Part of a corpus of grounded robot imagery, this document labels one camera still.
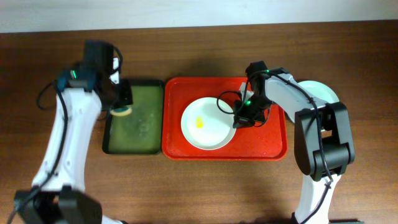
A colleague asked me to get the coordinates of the pale green plate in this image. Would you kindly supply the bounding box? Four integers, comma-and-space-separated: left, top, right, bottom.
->
284, 81, 340, 123

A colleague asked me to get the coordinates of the white plate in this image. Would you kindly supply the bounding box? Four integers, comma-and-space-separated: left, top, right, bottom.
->
180, 97, 236, 151

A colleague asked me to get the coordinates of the dark green tray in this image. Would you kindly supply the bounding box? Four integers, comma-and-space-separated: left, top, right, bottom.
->
102, 79, 165, 155

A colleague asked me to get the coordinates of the red plastic tray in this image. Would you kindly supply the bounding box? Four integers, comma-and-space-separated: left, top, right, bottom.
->
162, 77, 288, 161

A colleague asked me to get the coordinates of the green and yellow sponge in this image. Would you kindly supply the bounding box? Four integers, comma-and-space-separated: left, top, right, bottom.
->
110, 106, 132, 116

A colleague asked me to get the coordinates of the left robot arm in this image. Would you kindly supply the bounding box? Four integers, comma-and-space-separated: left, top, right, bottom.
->
7, 68, 132, 223

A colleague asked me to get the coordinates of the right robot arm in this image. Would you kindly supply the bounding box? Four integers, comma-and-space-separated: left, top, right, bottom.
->
233, 62, 355, 223

